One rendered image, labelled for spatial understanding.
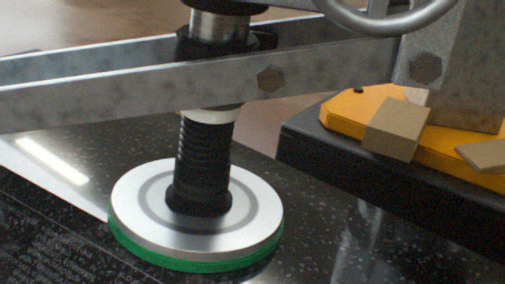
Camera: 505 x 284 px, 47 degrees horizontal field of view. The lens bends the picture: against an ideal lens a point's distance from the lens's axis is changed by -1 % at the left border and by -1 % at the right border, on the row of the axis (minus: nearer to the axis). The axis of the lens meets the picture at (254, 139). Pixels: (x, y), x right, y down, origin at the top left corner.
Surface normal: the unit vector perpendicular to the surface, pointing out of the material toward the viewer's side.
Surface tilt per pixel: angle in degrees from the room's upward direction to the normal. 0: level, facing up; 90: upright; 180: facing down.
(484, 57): 90
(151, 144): 0
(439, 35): 90
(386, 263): 0
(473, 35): 90
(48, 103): 90
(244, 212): 0
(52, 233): 45
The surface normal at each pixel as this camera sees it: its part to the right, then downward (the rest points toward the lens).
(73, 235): -0.26, -0.41
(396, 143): -0.40, 0.35
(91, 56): 0.04, 0.45
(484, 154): -0.05, -0.87
